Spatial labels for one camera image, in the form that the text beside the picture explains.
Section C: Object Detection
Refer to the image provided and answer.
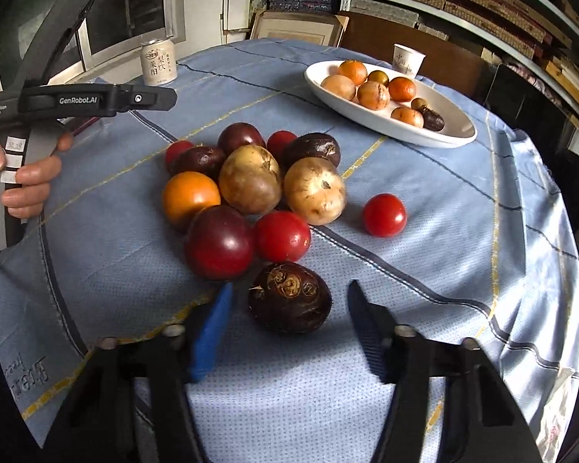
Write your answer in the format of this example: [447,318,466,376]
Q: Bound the dark red plum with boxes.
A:
[217,122,266,157]
[183,205,255,281]

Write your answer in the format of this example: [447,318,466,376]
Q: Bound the small red tomato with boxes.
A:
[164,140,194,174]
[266,131,297,165]

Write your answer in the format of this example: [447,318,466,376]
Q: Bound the tan onion-like fruit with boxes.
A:
[283,157,346,226]

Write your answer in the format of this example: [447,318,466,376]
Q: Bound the dark brown passion fruit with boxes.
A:
[169,145,226,180]

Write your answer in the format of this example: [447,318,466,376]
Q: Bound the dark purple passion fruit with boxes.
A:
[282,133,341,169]

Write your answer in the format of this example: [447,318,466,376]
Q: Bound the yellow-brown passion fruit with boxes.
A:
[218,144,282,215]

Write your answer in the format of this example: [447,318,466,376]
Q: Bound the small red tomato back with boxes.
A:
[266,131,297,165]

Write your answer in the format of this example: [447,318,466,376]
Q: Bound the spotted orange persimmon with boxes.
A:
[391,106,425,128]

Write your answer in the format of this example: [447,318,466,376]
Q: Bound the wrinkled dark passion fruit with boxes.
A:
[418,106,445,132]

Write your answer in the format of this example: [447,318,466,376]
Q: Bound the small brown fruit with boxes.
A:
[411,97,428,110]

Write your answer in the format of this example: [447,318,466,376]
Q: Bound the large tan round fruit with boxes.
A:
[321,74,357,101]

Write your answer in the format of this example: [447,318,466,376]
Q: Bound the greenish orange mandarin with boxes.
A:
[367,70,389,87]

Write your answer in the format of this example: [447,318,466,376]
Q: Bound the red cherry tomato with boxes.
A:
[254,210,312,262]

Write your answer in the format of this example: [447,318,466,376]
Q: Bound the bright orange mandarin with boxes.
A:
[338,60,368,87]

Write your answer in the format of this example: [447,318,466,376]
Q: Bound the person's left hand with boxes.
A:
[0,132,73,221]

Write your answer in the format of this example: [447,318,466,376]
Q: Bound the white beverage can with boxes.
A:
[140,39,178,87]

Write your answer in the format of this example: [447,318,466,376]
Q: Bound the light blue checked tablecloth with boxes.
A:
[0,40,579,462]

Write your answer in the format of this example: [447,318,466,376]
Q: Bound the white oval plate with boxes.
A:
[304,60,477,149]

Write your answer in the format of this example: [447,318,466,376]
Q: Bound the white paper cup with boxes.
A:
[391,44,426,78]

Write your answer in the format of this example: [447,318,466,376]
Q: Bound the brown wooden board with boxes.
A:
[341,12,493,103]

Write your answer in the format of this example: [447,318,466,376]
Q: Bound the metal shelf with boxes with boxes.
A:
[340,0,579,141]

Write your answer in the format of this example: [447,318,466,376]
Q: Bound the window with white frame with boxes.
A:
[0,0,185,90]

